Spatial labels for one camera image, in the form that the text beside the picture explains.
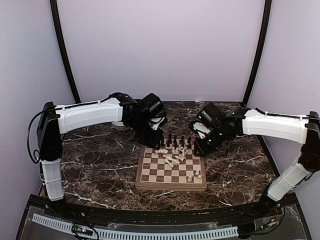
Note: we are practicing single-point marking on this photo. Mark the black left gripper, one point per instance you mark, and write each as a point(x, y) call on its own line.
point(152, 143)

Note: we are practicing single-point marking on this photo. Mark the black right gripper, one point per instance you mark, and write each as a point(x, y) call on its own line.
point(202, 149)

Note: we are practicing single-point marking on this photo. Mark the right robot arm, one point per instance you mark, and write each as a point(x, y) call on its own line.
point(302, 129)

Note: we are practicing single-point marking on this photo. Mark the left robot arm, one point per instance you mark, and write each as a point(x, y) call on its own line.
point(145, 116)

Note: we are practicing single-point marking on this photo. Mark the wooden chess board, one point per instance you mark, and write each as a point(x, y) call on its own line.
point(173, 167)

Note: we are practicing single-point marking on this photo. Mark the black front rail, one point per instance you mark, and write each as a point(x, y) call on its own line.
point(102, 216)

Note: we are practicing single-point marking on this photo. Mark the white slotted cable duct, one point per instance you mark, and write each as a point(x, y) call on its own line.
point(121, 231)

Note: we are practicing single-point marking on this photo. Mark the right black frame post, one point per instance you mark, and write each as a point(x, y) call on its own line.
point(258, 52)

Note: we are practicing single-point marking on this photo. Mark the black frame post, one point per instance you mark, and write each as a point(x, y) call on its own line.
point(258, 52)
point(63, 50)

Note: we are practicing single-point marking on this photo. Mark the left black frame post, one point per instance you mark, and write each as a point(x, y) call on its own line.
point(63, 50)

